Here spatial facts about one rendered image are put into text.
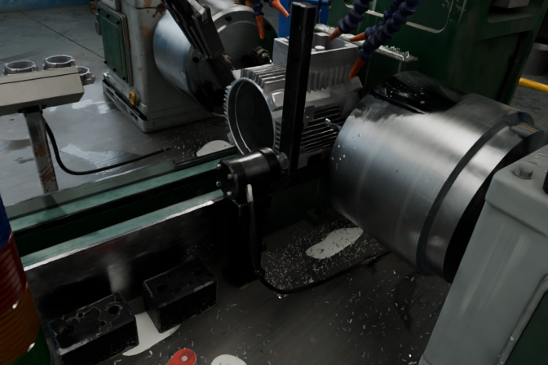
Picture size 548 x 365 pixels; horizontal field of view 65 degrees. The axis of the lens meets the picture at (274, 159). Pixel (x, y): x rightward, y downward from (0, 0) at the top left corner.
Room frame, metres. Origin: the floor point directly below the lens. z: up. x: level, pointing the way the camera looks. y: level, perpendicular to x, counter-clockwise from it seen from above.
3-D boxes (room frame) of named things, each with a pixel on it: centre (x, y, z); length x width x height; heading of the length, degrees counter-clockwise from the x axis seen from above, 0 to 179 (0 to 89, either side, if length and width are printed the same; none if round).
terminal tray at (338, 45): (0.79, -0.06, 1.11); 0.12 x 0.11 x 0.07; 129
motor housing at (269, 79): (0.76, -0.03, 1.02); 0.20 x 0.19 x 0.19; 129
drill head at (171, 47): (1.04, 0.19, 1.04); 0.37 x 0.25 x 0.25; 39
